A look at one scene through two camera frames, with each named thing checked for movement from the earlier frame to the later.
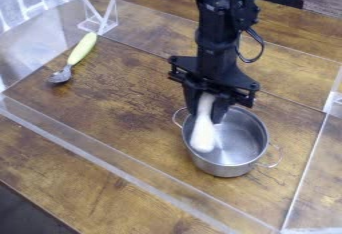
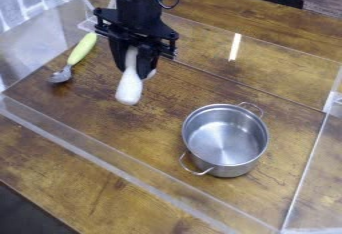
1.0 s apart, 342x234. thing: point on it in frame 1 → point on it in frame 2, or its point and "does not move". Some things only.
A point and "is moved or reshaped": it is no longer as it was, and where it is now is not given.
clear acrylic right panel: x=316 y=211 does not move
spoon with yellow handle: x=80 y=53 does not move
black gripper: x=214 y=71 → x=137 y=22
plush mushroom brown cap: x=204 y=135 → x=130 y=86
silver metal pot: x=243 y=144 is moved or reshaped
